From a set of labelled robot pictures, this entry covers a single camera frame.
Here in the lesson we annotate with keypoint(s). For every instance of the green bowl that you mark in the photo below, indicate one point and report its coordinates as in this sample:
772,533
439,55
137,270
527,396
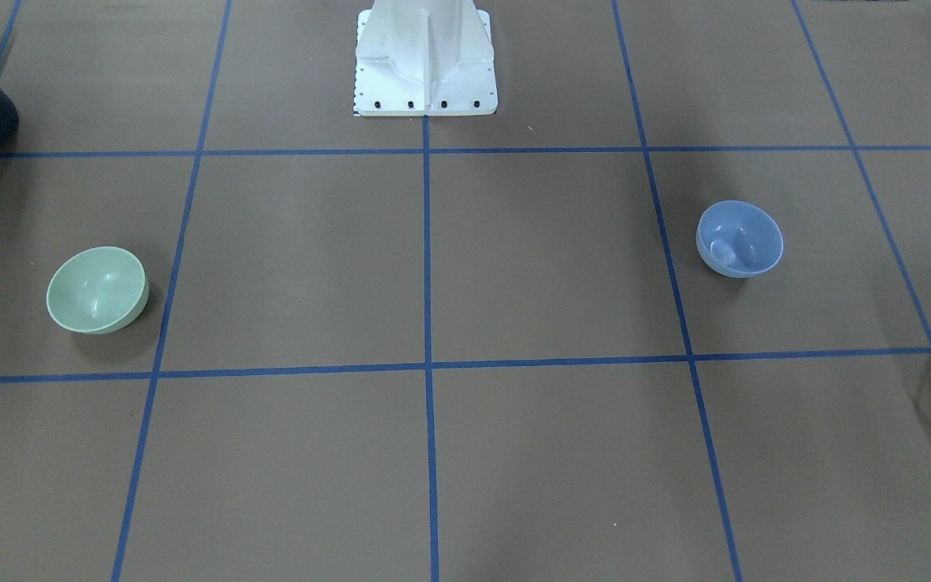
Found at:
98,291

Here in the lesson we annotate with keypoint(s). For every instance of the blue bowl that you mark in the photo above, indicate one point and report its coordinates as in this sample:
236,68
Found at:
739,240

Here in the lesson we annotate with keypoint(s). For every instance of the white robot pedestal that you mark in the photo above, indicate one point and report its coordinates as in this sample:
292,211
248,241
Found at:
424,58

